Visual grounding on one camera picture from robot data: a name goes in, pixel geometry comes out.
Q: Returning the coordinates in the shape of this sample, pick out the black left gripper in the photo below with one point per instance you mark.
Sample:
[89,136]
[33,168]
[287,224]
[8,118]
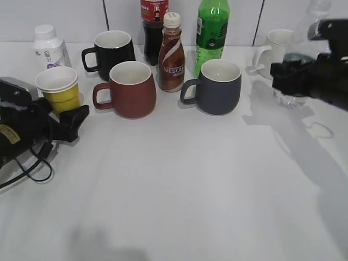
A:
[22,129]

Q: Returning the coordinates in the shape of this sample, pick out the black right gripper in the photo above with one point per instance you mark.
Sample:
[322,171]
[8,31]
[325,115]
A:
[327,78]

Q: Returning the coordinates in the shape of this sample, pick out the clear water bottle green label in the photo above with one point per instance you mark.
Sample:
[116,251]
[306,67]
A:
[299,53]

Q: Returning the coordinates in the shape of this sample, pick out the yellow paper cup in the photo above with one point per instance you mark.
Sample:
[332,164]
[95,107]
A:
[63,101]
[56,79]

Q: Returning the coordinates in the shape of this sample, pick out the white ceramic mug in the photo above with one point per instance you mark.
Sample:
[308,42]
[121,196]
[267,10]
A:
[272,51]

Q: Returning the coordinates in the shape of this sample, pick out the red ceramic mug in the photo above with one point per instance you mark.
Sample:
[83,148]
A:
[132,90]

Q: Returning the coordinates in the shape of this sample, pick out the white milk bottle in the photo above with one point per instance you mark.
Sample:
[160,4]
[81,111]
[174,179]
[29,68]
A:
[49,48]

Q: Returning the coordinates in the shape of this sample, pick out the dark blue ceramic mug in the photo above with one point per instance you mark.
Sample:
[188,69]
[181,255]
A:
[217,89]

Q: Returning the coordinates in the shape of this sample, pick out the black ceramic mug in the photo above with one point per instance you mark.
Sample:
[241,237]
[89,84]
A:
[110,48]

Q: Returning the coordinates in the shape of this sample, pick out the green soda bottle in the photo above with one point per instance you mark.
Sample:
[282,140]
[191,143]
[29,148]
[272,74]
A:
[212,25]

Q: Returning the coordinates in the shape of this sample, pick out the brown Nescafe coffee bottle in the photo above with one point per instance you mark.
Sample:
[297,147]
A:
[171,59]

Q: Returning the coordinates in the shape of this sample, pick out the cola bottle red label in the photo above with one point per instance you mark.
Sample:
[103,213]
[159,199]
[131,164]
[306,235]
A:
[152,13]

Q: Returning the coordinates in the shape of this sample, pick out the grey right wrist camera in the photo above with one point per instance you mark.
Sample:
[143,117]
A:
[335,32]

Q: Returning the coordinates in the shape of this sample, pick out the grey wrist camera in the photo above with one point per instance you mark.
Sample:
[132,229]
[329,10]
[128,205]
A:
[16,93]
[335,32]

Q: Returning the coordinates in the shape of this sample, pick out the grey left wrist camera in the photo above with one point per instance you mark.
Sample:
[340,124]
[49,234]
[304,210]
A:
[16,93]

